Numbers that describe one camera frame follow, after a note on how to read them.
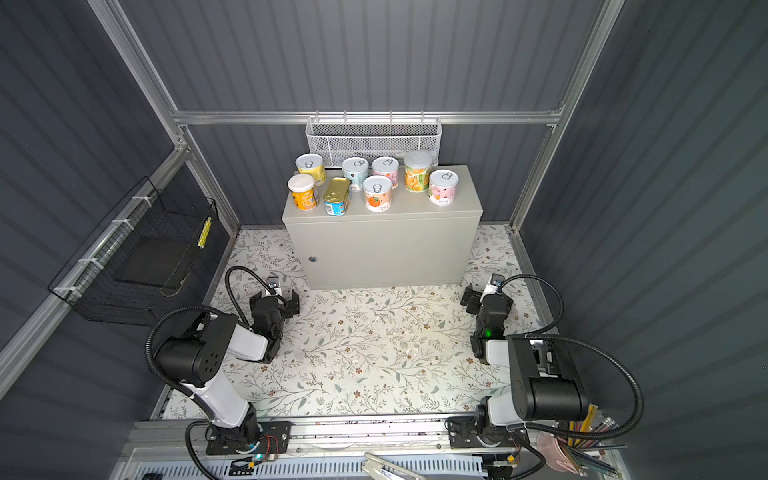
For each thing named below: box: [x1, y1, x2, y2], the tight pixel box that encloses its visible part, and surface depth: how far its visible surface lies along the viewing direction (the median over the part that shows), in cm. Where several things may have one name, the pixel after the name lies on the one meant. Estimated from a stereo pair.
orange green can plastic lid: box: [404, 150, 433, 193], surface depth 80 cm
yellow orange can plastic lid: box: [287, 173, 317, 211], surface depth 75 cm
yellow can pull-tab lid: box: [295, 153, 326, 187], surface depth 82 cm
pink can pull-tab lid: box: [372, 156, 399, 173], surface depth 82 cm
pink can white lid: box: [428, 169, 459, 206], surface depth 78 cm
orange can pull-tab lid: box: [362, 175, 392, 213], surface depth 76 cm
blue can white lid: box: [341, 156, 369, 186], surface depth 82 cm
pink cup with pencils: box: [536, 404, 628, 477], surface depth 65 cm
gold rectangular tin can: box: [323, 177, 351, 216], surface depth 76 cm
